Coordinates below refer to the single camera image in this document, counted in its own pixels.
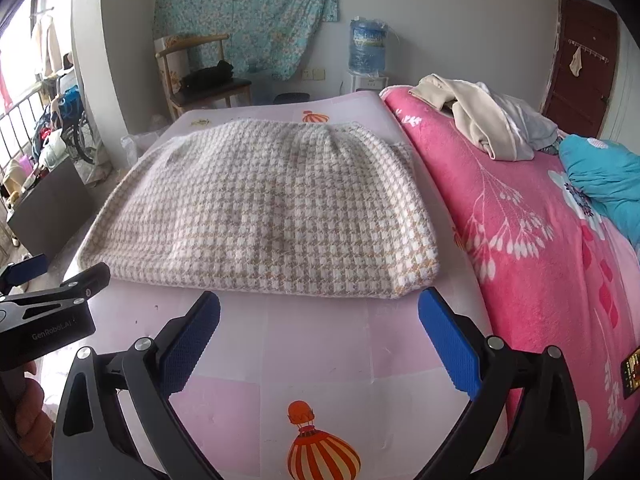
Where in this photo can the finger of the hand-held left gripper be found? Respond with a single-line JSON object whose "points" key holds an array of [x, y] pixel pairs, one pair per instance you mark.
{"points": [[27, 270], [65, 287]]}

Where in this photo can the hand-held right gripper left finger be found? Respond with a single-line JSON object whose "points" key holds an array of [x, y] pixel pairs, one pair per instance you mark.
{"points": [[192, 342]]}

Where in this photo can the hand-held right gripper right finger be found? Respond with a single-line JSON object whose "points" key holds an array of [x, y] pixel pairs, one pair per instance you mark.
{"points": [[447, 347]]}

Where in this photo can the beige houndstooth knit sweater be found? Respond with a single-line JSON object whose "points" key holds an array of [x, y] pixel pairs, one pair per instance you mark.
{"points": [[270, 210]]}

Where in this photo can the person's left hand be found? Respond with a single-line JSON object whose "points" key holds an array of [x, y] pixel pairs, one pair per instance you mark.
{"points": [[35, 410]]}

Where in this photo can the grey board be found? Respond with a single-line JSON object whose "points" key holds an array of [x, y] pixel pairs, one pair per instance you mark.
{"points": [[50, 210]]}

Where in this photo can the pink balloon print bed sheet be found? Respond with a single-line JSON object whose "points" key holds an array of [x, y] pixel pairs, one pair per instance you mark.
{"points": [[310, 350]]}

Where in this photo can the pink floral blanket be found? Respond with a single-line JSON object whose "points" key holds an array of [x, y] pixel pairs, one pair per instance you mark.
{"points": [[540, 260]]}

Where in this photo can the bicycle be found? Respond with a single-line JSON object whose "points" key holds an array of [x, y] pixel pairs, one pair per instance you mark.
{"points": [[72, 125]]}

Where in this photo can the clear plastic bag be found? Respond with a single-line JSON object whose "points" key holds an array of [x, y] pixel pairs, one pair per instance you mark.
{"points": [[137, 147]]}

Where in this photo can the smartphone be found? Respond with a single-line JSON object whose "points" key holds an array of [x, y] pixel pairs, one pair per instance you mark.
{"points": [[632, 372]]}

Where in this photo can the white hanging garment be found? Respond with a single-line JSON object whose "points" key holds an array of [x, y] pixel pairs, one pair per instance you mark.
{"points": [[50, 47]]}

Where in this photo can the beige garment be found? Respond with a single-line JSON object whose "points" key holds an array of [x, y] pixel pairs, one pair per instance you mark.
{"points": [[475, 120]]}

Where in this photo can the teal blue pillow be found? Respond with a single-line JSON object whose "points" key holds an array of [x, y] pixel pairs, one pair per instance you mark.
{"points": [[605, 180]]}

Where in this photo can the wooden chair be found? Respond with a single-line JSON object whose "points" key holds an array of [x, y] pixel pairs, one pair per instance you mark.
{"points": [[210, 97]]}

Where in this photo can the light blue garment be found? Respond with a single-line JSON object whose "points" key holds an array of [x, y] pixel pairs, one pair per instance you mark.
{"points": [[530, 120]]}

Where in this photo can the black cloth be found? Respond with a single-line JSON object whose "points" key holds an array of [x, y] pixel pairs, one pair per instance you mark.
{"points": [[205, 77]]}

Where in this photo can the black stool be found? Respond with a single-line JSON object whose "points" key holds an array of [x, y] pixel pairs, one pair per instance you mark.
{"points": [[292, 98]]}

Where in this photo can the white water dispenser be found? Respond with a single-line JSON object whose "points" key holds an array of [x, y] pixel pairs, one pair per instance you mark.
{"points": [[367, 83]]}

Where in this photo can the blue water bottle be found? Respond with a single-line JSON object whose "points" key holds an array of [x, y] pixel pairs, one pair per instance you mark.
{"points": [[369, 45]]}

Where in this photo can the small cream hanging cloth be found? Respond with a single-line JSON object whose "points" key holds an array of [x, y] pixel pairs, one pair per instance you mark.
{"points": [[576, 62]]}

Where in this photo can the brown door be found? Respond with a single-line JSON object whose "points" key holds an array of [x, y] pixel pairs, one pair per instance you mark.
{"points": [[582, 60]]}

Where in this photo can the teal floral hanging cloth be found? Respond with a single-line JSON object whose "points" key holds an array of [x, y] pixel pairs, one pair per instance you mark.
{"points": [[240, 15]]}

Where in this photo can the white wall socket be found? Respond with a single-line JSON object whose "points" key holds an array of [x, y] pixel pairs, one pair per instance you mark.
{"points": [[313, 74]]}

